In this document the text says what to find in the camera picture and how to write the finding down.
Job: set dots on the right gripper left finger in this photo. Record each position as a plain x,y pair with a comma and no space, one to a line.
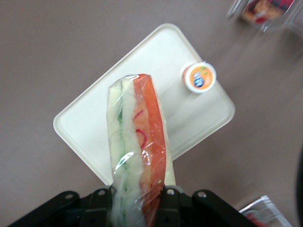
94,208

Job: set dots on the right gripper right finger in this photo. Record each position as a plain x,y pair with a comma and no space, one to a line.
180,210

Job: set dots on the plastic sandwich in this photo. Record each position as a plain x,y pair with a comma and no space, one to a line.
135,142

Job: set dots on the beige plastic tray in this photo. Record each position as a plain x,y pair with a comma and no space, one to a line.
94,118

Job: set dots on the clear acrylic bottle rack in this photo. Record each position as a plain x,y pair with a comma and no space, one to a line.
272,208

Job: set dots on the orange lid drink bottle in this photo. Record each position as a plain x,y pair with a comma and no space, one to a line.
200,76

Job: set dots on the clear acrylic stepped stand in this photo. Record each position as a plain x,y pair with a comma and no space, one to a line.
284,23

